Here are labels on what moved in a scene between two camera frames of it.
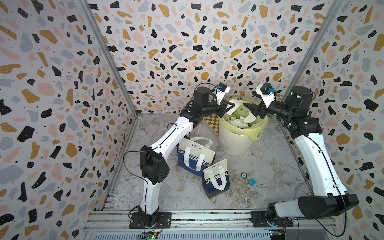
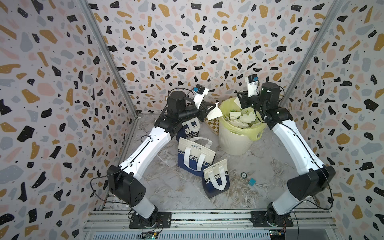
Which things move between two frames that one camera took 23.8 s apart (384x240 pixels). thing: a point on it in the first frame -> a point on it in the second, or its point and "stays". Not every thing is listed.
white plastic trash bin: (233, 143) stays
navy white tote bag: (195, 155) stays
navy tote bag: (215, 179) stays
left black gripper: (223, 107) -> (203, 112)
